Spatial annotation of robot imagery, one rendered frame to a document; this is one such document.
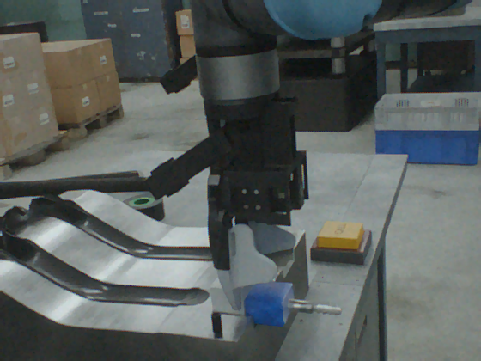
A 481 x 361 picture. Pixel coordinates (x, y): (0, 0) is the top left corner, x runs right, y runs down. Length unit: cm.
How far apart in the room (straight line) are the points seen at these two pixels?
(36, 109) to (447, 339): 348
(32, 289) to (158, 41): 699
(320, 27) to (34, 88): 440
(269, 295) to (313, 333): 15
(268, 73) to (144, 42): 722
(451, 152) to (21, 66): 299
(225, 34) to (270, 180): 13
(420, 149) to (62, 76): 296
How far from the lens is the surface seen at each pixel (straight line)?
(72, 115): 532
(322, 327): 78
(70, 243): 81
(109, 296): 74
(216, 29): 53
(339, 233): 93
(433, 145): 385
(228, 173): 56
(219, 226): 57
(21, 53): 470
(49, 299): 73
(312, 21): 43
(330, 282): 87
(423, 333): 222
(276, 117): 55
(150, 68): 777
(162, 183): 61
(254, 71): 53
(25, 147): 467
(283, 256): 77
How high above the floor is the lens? 122
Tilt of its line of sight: 19 degrees down
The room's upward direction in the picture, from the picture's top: 6 degrees counter-clockwise
